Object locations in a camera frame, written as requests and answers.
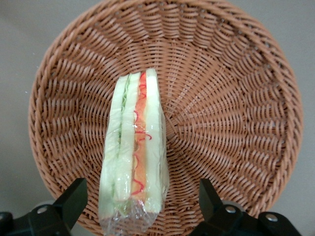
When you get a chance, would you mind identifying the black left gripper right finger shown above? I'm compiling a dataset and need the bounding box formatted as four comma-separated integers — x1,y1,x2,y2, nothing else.
198,178,258,236

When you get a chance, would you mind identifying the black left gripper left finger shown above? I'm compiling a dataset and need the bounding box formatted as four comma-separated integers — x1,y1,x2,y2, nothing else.
28,178,89,236

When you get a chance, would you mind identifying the plastic-wrapped sandwich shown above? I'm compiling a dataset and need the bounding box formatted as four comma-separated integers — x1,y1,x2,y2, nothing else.
97,68,170,234

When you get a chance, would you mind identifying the round brown wicker basket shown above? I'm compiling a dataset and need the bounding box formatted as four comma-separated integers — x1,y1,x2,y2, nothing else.
28,0,304,236

